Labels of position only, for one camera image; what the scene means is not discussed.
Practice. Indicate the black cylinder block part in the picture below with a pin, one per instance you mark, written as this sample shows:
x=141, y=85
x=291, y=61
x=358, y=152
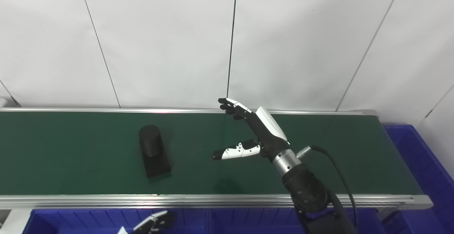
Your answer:
x=152, y=149

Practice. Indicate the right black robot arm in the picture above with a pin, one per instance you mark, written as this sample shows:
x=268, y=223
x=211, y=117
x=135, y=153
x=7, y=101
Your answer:
x=306, y=188

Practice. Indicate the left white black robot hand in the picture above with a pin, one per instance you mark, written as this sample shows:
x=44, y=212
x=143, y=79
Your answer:
x=154, y=225

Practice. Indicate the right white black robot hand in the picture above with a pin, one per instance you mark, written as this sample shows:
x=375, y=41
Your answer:
x=267, y=134

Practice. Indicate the green conveyor belt aluminium frame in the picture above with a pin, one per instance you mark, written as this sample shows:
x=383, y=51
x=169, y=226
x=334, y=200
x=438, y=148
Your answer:
x=88, y=149

